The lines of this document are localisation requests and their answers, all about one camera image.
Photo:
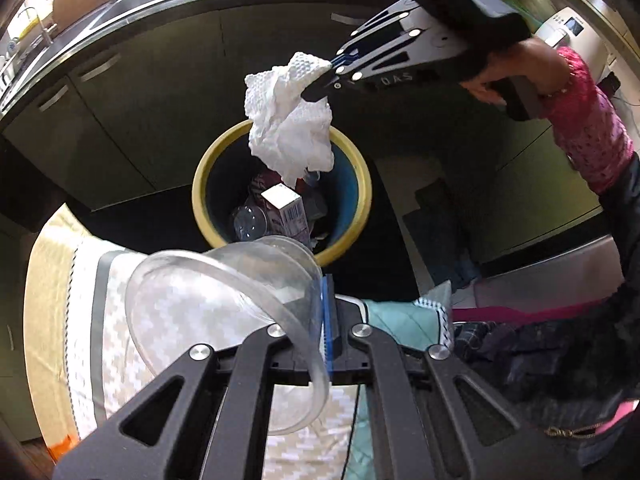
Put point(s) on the yellow-rimmed blue trash bin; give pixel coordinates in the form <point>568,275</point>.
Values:
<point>350,195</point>

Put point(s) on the green lower kitchen cabinets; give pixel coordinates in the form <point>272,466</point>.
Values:
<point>150,110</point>

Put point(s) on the dark jacket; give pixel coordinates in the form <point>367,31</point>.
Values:
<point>575,350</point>

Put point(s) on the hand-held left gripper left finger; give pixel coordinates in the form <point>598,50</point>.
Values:
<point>250,375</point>

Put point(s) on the white kitchen appliance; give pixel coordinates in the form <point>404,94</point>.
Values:
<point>560,30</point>

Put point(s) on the white paper towel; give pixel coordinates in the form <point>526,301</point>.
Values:
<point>290,130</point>

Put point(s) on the person's right forearm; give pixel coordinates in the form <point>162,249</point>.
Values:
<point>595,135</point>

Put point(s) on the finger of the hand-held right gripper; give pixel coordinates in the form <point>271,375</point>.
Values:
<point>360,67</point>
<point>372,30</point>

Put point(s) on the dark floor mat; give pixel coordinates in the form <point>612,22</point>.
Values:
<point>440,230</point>

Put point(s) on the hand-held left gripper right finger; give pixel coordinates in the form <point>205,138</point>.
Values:
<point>330,320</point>

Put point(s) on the patterned tablecloth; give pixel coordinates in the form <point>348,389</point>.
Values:
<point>95,340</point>

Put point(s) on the person's right hand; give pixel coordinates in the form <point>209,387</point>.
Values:
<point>530,62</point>

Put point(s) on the milk carton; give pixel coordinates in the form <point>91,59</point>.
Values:
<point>287,210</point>

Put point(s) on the clear plastic cup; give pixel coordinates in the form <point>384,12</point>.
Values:
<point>200,285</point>

